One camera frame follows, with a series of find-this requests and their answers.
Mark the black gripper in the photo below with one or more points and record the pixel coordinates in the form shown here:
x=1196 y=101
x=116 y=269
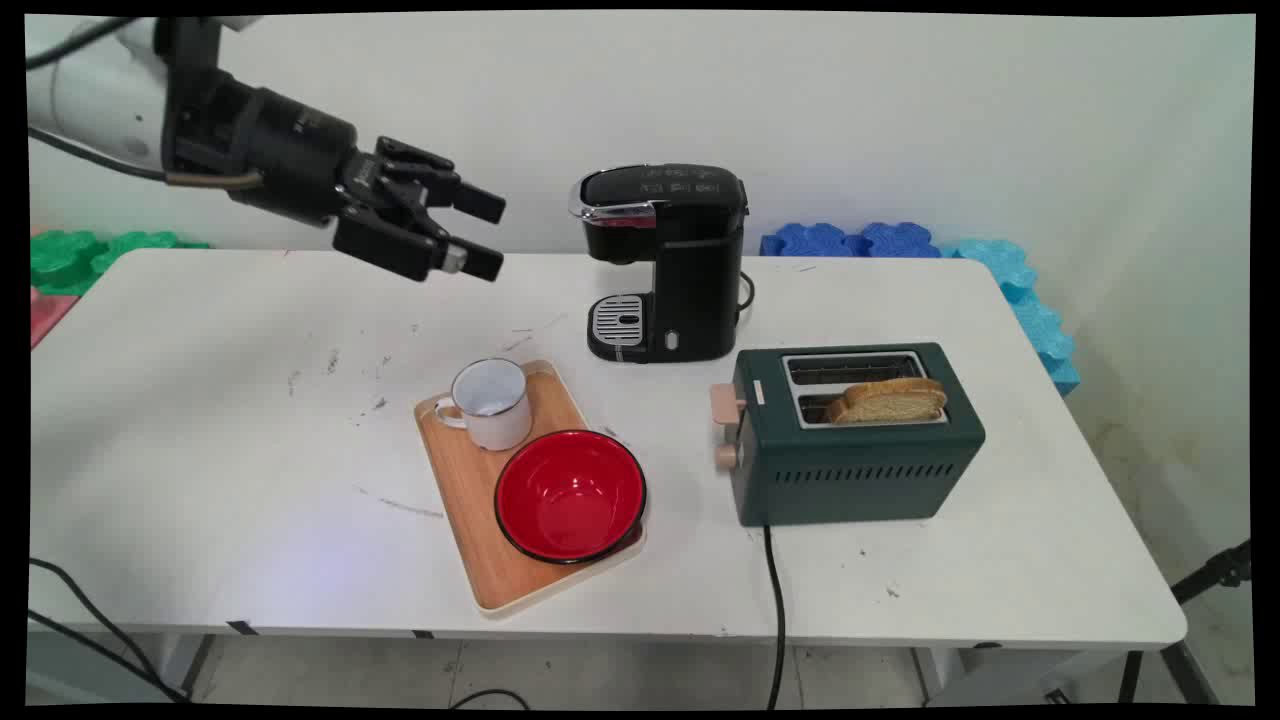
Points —
x=290 y=155

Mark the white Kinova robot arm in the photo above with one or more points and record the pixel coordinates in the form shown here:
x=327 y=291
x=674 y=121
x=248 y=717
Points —
x=95 y=105

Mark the white enamel mug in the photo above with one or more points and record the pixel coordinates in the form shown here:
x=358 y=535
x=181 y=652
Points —
x=495 y=410

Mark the black coffee machine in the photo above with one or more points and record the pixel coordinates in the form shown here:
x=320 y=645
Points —
x=690 y=270

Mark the wooden serving tray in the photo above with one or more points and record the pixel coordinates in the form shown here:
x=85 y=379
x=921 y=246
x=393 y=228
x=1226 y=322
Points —
x=465 y=490

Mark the red bowl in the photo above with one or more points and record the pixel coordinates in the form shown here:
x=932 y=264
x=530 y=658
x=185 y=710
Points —
x=570 y=495

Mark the green foam mat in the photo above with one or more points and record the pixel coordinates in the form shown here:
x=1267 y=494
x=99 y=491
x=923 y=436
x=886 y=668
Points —
x=70 y=255

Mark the beige toaster lever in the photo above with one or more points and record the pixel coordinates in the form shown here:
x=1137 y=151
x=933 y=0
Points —
x=727 y=405

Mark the pink foam mat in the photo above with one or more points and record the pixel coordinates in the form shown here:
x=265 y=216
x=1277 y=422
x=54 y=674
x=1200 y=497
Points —
x=48 y=315

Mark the beige toaster knob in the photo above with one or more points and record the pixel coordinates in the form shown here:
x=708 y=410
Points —
x=727 y=457

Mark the dark blue foam mat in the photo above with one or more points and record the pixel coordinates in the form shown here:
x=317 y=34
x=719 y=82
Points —
x=850 y=240

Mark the black tape piece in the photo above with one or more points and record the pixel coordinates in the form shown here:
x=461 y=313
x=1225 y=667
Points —
x=242 y=628

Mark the dark green toaster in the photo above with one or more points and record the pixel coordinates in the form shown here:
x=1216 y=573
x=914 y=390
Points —
x=850 y=470

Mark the toasted bread slice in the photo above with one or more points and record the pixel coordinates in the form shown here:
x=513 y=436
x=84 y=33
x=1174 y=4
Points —
x=890 y=402

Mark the dark table leg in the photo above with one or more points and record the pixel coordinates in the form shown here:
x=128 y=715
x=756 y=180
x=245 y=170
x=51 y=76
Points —
x=197 y=668

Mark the light blue foam mat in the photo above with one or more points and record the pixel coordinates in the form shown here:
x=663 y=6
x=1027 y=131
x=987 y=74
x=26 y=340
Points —
x=1030 y=310

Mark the black tripod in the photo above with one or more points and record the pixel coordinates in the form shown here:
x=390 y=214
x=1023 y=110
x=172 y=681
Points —
x=1200 y=580

